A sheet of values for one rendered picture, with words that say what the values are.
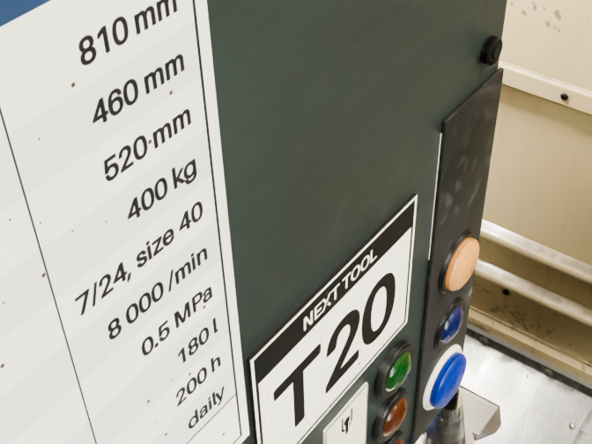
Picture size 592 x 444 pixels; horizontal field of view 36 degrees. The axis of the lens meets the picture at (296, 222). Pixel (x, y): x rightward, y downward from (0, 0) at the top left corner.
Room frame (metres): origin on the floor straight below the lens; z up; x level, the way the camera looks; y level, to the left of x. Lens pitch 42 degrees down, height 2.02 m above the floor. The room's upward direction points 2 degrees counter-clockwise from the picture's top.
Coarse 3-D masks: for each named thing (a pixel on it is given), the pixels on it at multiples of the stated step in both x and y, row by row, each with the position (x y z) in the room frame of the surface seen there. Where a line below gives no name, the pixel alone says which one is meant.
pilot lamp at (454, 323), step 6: (456, 312) 0.29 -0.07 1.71; (462, 312) 0.29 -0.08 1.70; (450, 318) 0.29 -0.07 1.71; (456, 318) 0.29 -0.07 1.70; (462, 318) 0.29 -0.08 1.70; (450, 324) 0.28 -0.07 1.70; (456, 324) 0.29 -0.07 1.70; (444, 330) 0.28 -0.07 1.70; (450, 330) 0.28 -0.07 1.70; (456, 330) 0.29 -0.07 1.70; (444, 336) 0.28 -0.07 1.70; (450, 336) 0.28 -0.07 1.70; (444, 342) 0.28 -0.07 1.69
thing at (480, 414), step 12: (468, 396) 0.62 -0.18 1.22; (480, 396) 0.62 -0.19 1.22; (468, 408) 0.60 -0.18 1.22; (480, 408) 0.60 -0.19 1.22; (492, 408) 0.60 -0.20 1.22; (468, 420) 0.59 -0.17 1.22; (480, 420) 0.58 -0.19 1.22; (492, 420) 0.58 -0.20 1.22; (480, 432) 0.57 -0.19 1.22; (492, 432) 0.57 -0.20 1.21
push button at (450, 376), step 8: (456, 352) 0.30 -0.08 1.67; (448, 360) 0.29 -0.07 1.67; (456, 360) 0.29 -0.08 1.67; (464, 360) 0.29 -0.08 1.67; (448, 368) 0.28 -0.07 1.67; (456, 368) 0.29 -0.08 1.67; (464, 368) 0.29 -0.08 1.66; (440, 376) 0.28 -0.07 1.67; (448, 376) 0.28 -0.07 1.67; (456, 376) 0.29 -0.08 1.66; (440, 384) 0.28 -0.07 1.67; (448, 384) 0.28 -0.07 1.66; (456, 384) 0.29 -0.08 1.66; (432, 392) 0.28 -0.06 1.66; (440, 392) 0.28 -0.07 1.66; (448, 392) 0.28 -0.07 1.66; (432, 400) 0.28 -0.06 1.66; (440, 400) 0.28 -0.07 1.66; (448, 400) 0.28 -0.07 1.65
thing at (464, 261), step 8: (464, 240) 0.29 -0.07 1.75; (472, 240) 0.29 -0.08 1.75; (464, 248) 0.29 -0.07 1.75; (472, 248) 0.29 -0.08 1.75; (456, 256) 0.28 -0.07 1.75; (464, 256) 0.28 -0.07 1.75; (472, 256) 0.29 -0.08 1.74; (456, 264) 0.28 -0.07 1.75; (464, 264) 0.28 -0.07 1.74; (472, 264) 0.29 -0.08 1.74; (448, 272) 0.28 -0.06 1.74; (456, 272) 0.28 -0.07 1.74; (464, 272) 0.28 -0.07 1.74; (472, 272) 0.29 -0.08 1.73; (448, 280) 0.28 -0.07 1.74; (456, 280) 0.28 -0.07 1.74; (464, 280) 0.28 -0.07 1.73; (448, 288) 0.28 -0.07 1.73; (456, 288) 0.28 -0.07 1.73
